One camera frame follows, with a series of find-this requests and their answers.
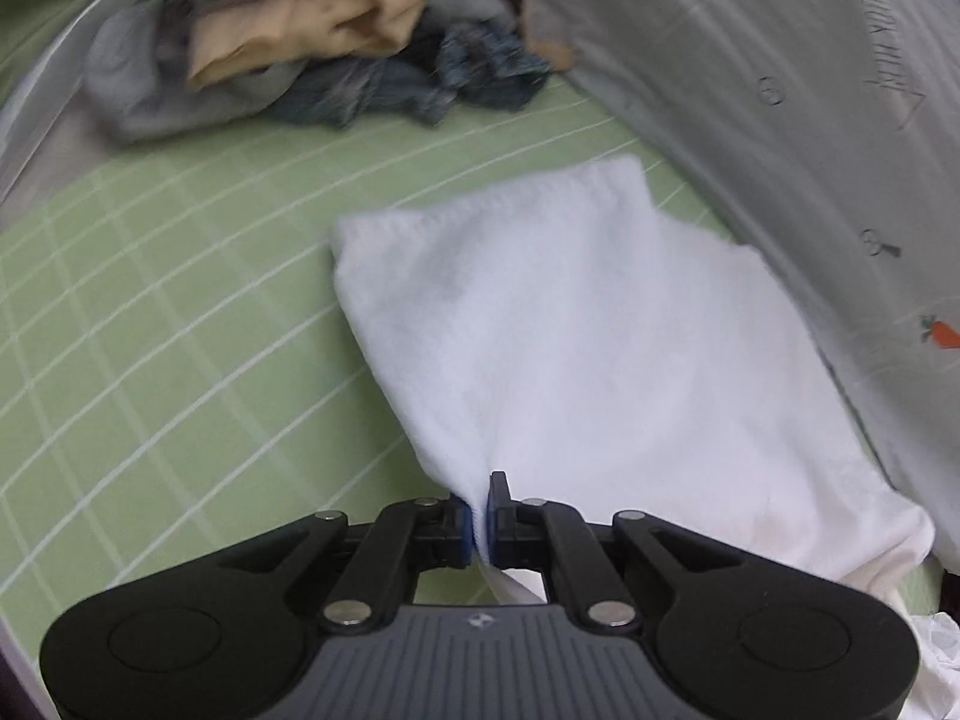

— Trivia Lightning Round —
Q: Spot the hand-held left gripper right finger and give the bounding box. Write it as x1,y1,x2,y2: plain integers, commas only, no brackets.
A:
486,471,743,632

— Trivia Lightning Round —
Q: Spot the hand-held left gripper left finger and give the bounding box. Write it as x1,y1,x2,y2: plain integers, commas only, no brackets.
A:
215,493,477,632

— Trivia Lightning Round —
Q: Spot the white garment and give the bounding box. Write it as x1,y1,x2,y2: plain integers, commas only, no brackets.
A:
330,154,937,610

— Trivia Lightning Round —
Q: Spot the grey crumpled garment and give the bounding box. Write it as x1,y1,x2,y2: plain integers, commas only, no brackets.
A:
82,0,526,145

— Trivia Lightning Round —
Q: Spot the green checked bed sheet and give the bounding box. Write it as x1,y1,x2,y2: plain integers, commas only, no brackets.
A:
0,75,943,691

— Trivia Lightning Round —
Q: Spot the grey carrot print quilt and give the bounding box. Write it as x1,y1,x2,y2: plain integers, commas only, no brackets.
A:
135,0,960,497

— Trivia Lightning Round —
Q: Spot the beige crumpled garment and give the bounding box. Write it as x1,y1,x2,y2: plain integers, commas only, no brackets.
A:
184,0,578,92

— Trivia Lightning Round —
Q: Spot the white crumpled cloth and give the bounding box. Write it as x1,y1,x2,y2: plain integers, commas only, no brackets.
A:
909,613,960,720

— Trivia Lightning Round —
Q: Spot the dark denim garment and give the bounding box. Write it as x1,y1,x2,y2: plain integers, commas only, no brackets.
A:
262,21,557,130

